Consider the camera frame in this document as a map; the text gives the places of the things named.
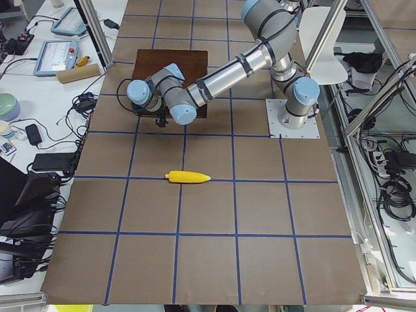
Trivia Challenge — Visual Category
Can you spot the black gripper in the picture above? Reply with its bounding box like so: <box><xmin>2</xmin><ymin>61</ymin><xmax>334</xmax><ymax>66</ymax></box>
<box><xmin>153</xmin><ymin>109</ymin><xmax>169</xmax><ymax>127</ymax></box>

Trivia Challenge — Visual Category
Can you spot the yellow toy corn cob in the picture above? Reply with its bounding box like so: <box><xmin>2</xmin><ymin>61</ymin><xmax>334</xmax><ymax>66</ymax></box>
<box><xmin>165</xmin><ymin>170</ymin><xmax>211</xmax><ymax>184</ymax></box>

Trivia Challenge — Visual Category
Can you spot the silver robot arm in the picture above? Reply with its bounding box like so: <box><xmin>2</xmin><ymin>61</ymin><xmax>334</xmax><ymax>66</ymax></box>
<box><xmin>127</xmin><ymin>0</ymin><xmax>320</xmax><ymax>130</ymax></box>

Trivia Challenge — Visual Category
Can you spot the dark wooden drawer cabinet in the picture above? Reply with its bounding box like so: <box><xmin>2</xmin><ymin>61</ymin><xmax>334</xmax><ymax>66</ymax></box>
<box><xmin>126</xmin><ymin>62</ymin><xmax>199</xmax><ymax>125</ymax></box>

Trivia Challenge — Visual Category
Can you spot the cardboard tube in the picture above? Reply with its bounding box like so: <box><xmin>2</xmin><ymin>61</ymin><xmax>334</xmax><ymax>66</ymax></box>
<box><xmin>56</xmin><ymin>64</ymin><xmax>101</xmax><ymax>84</ymax></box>

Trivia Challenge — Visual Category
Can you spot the gold cylindrical tool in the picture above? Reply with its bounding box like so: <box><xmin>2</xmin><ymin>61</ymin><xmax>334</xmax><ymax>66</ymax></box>
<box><xmin>75</xmin><ymin>55</ymin><xmax>90</xmax><ymax>68</ymax></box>

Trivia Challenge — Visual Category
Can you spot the black power adapter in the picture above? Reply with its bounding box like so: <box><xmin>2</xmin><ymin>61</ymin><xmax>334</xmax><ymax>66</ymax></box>
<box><xmin>103</xmin><ymin>19</ymin><xmax>120</xmax><ymax>30</ymax></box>

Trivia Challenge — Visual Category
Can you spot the blue teach pendant near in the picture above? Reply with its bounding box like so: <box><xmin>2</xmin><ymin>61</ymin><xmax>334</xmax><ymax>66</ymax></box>
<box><xmin>33</xmin><ymin>40</ymin><xmax>79</xmax><ymax>77</ymax></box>

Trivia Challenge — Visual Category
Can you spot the blue teach pendant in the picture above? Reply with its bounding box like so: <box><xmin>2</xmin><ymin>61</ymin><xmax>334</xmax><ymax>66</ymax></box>
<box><xmin>51</xmin><ymin>6</ymin><xmax>87</xmax><ymax>36</ymax></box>
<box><xmin>33</xmin><ymin>40</ymin><xmax>79</xmax><ymax>77</ymax></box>

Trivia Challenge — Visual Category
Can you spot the black phone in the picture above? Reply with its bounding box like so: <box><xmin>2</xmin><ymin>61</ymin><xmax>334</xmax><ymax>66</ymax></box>
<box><xmin>25</xmin><ymin>123</ymin><xmax>42</xmax><ymax>146</ymax></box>

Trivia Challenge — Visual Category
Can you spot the blue teach pendant far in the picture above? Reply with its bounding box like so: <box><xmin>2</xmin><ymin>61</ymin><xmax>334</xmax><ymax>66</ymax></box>
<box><xmin>51</xmin><ymin>6</ymin><xmax>87</xmax><ymax>36</ymax></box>

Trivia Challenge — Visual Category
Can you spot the green bowl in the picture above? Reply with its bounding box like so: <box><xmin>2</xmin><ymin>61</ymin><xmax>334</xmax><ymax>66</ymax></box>
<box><xmin>0</xmin><ymin>93</ymin><xmax>20</xmax><ymax>122</ymax></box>

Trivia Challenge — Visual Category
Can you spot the white paper cup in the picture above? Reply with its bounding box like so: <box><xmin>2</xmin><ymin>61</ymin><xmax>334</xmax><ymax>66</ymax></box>
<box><xmin>0</xmin><ymin>120</ymin><xmax>15</xmax><ymax>140</ymax></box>

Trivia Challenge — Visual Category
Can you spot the white plastic chair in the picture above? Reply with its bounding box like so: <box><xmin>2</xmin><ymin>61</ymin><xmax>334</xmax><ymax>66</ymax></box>
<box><xmin>299</xmin><ymin>6</ymin><xmax>348</xmax><ymax>85</ymax></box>

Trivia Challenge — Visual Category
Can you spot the aluminium frame post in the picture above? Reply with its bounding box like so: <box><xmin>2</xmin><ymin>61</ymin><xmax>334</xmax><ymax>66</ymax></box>
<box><xmin>73</xmin><ymin>0</ymin><xmax>114</xmax><ymax>69</ymax></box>

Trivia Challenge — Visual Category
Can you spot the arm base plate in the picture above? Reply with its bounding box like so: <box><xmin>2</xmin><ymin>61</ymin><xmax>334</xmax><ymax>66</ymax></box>
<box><xmin>265</xmin><ymin>99</ymin><xmax>320</xmax><ymax>139</ymax></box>

